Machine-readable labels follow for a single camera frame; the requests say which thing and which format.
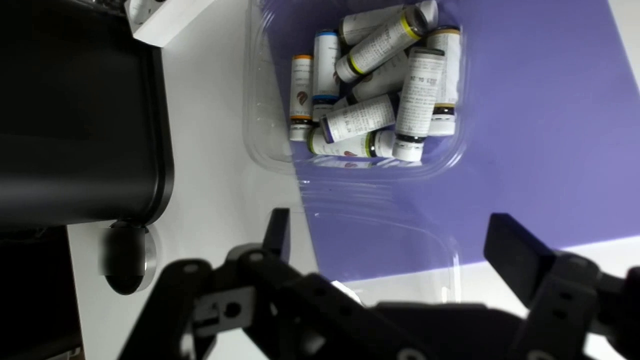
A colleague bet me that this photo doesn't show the white tube black band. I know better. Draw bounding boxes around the white tube black band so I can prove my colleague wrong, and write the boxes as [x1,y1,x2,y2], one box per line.
[391,46,447,167]

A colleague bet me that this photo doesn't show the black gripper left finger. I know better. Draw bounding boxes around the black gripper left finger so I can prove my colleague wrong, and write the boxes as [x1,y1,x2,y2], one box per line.
[118,207,427,360]

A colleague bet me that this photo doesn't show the black coffee machine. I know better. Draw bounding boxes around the black coffee machine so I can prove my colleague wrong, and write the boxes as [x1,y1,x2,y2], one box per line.
[0,0,175,233]

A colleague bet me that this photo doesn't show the clear plastic bowl lid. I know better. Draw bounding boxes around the clear plastic bowl lid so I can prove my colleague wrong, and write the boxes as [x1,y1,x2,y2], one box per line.
[292,178,471,287]

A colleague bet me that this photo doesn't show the round metal disc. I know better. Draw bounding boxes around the round metal disc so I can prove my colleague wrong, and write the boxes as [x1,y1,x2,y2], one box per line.
[98,218,162,297]

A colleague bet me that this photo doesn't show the white tube yellow band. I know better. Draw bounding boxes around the white tube yellow band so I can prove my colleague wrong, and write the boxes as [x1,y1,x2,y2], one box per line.
[334,6,431,86]

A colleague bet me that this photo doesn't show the white tube dark blue band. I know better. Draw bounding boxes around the white tube dark blue band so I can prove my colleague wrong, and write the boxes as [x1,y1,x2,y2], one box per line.
[317,92,401,147]

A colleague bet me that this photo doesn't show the purple rectangular mat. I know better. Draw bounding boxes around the purple rectangular mat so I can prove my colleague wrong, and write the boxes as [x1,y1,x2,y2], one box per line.
[255,0,640,285]

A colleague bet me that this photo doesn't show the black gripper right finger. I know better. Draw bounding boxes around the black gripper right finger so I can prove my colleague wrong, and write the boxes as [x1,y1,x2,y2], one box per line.
[481,213,640,360]

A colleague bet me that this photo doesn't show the clear plastic bowl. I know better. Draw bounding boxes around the clear plastic bowl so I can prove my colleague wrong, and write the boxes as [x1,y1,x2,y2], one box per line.
[240,0,471,184]

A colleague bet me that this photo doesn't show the white tube dark orange band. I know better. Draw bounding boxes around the white tube dark orange band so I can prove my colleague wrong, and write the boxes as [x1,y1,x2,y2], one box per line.
[425,26,463,141]

